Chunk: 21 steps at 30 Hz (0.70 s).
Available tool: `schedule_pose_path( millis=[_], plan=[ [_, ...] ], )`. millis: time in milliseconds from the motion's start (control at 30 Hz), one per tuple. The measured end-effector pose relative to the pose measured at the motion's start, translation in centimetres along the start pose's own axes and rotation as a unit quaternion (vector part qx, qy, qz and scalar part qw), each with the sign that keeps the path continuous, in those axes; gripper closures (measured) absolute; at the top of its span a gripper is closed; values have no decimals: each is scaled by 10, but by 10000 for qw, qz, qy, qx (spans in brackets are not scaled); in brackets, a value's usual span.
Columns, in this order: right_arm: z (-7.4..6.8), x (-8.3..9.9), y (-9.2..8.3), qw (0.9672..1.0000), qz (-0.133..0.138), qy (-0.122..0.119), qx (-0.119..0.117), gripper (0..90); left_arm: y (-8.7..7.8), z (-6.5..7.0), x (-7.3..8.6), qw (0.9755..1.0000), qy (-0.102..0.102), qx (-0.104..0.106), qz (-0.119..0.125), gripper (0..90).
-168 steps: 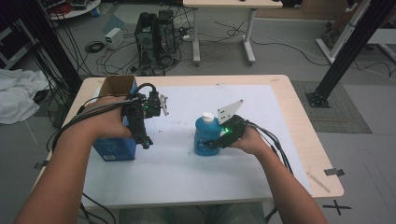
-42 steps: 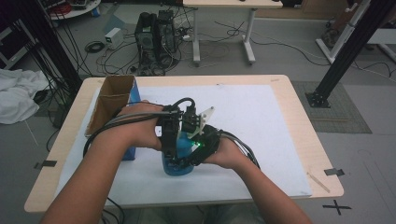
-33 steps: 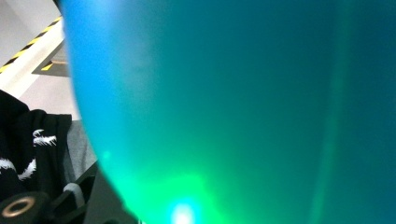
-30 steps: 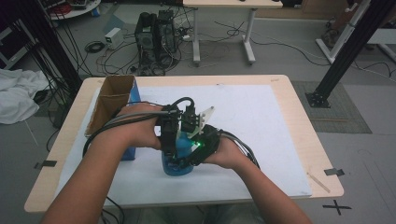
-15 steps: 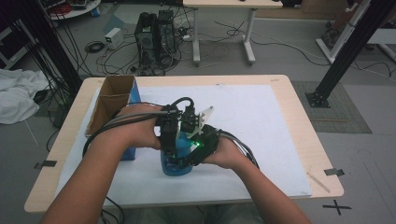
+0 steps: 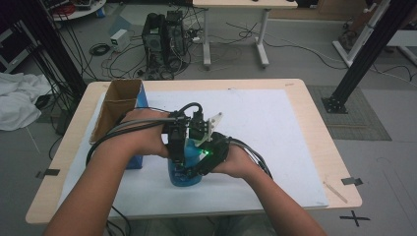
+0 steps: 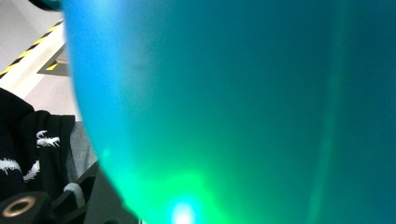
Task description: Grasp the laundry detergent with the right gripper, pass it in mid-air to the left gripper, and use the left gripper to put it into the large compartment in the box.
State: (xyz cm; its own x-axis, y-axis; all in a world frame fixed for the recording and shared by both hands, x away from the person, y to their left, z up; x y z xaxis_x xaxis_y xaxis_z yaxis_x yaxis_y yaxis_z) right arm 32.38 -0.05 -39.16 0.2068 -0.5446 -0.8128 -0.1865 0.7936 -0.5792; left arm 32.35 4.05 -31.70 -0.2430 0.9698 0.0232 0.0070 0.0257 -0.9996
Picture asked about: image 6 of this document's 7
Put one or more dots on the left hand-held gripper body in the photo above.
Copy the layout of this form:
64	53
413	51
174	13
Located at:
178	126

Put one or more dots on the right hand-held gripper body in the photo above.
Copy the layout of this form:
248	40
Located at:
218	150

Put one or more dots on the blue liquid bottle white cap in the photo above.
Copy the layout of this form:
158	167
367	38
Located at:
185	180

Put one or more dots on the blue cardboard box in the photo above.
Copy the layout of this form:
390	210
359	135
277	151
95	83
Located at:
118	105

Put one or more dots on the person's right hand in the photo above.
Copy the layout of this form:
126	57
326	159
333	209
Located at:
236	164

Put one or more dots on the person's left hand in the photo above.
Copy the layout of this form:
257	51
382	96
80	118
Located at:
144	137

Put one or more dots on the person's legs in jeans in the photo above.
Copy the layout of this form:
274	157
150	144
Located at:
203	227

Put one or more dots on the black computer tower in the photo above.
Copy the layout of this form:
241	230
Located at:
153	42
175	39

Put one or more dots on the small white device box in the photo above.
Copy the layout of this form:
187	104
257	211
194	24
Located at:
119	40

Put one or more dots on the light wooden table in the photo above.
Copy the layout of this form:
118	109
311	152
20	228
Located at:
324	154

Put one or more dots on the white-legged wooden desk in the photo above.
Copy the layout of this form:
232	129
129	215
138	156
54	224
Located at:
262	39

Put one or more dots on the grey tape piece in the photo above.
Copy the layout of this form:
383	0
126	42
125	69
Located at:
49	172
351	181

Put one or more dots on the thin wooden strip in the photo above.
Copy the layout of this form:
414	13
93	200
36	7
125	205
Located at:
337	195

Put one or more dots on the round white table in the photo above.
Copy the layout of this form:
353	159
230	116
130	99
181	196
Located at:
78	13

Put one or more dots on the grey floor mat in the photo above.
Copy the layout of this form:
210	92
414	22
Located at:
367	121

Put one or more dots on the black tape cross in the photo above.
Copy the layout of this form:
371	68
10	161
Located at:
354	218

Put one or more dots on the white cloth heap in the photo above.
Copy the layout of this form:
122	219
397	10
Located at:
19	98

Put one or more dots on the white metal stand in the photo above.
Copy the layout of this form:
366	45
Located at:
360	36

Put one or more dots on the black metal post with base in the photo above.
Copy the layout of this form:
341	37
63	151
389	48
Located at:
370	52

